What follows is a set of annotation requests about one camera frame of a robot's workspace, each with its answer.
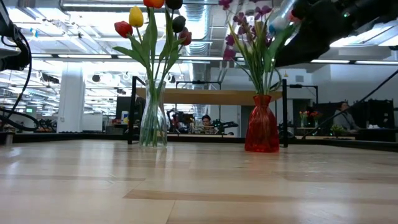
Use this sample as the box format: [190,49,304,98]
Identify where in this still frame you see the yellow orange artificial tulip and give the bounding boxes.
[142,0,165,147]

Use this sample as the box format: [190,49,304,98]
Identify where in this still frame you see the red glass vase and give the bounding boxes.
[244,95,280,154]

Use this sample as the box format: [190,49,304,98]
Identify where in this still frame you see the dark maroon artificial tulip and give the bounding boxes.
[157,27,193,147]

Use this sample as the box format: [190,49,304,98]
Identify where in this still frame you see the person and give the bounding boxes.
[195,114,217,134]
[332,101,360,132]

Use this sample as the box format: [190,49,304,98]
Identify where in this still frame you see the purple artificial flower bunch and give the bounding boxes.
[217,0,282,96]

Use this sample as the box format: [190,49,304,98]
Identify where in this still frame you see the wooden shelf black legs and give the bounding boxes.
[127,75,289,147]

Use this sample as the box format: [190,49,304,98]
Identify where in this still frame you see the black background station frame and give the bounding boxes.
[287,83,320,131]
[175,80,223,131]

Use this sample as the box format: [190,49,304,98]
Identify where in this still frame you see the red artificial tulip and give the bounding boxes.
[112,21,156,147]

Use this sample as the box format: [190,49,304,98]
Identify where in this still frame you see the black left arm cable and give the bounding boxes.
[0,29,40,133]

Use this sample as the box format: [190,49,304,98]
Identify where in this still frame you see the clear glass vase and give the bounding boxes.
[139,79,169,149]

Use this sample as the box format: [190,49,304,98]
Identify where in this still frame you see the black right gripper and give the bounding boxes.
[274,0,357,68]

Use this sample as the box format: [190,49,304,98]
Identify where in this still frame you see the white blue artificial tulip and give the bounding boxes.
[262,0,298,94]

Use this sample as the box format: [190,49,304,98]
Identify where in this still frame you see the silver ventilation duct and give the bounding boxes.
[178,0,218,82]

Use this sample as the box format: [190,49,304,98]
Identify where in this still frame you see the long ceiling light bar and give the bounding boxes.
[29,52,398,65]

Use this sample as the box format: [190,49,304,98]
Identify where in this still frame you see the white pillar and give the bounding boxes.
[57,62,86,134]

